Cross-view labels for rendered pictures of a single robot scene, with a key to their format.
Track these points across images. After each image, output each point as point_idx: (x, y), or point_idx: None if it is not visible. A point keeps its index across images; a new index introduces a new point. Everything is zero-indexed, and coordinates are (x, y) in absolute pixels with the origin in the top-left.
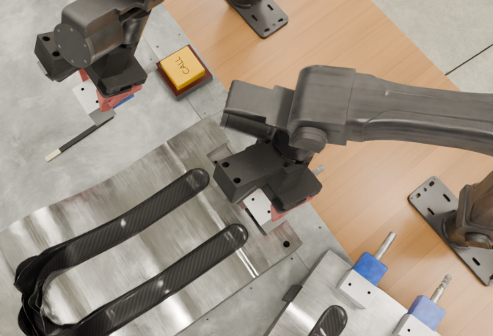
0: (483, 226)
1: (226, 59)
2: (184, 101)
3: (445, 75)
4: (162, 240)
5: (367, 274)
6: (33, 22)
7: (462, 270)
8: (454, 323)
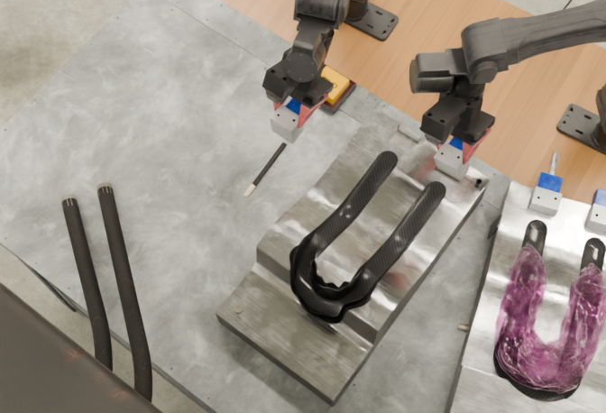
0: None
1: (359, 68)
2: (339, 113)
3: None
4: (380, 214)
5: (548, 187)
6: (181, 90)
7: None
8: None
